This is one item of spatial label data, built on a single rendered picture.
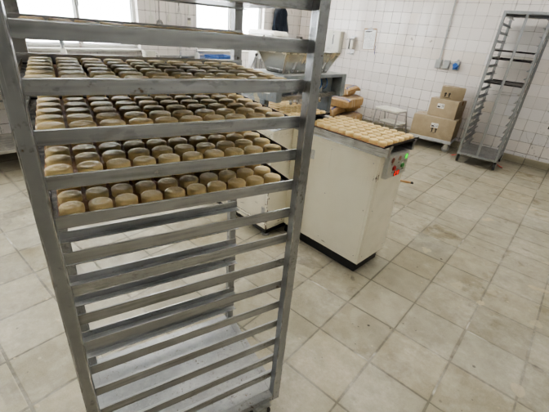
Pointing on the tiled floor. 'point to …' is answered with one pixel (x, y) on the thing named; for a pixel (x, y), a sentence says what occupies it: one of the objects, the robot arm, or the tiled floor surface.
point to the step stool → (390, 118)
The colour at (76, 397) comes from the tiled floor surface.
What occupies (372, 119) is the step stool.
